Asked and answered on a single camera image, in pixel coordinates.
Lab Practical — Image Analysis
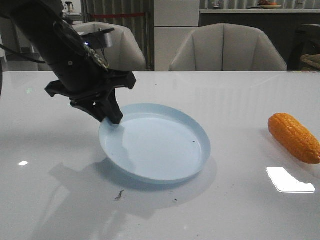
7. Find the white cabinet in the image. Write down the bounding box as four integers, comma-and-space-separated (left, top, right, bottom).
154, 0, 200, 72

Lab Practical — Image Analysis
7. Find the grey armchair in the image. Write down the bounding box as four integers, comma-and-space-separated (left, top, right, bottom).
169, 23, 287, 72
73, 22, 146, 72

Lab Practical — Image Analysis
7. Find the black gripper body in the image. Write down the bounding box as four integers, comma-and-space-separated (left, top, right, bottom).
44, 56, 137, 107

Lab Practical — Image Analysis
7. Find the dark counter with white top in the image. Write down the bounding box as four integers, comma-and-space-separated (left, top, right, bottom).
199, 9, 320, 70

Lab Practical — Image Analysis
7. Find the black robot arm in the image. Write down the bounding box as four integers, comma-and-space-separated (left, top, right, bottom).
0, 0, 137, 124

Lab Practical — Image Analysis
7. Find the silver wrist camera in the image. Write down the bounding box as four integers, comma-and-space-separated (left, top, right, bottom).
82, 27, 115, 49

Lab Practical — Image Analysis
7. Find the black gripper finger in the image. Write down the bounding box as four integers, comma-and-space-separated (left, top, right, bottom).
70, 101, 107, 122
101, 89, 123, 124

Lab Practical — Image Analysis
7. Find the grey left armchair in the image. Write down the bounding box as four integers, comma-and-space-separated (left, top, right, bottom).
73, 22, 146, 72

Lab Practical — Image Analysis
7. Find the grey right armchair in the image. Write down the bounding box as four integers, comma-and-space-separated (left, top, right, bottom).
169, 23, 287, 72

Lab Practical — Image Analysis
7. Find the beige cushion at right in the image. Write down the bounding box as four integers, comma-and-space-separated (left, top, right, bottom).
300, 54, 320, 71

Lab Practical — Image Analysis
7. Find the fruit bowl on counter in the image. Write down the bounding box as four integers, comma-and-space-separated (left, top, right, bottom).
258, 0, 282, 10

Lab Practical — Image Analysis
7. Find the light blue round plate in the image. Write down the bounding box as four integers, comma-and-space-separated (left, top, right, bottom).
98, 103, 211, 185

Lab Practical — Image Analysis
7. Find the orange plastic corn cob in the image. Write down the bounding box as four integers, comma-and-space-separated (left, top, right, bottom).
267, 113, 320, 164

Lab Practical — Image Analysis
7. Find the red barrier belt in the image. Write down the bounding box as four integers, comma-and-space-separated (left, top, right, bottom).
91, 12, 146, 19

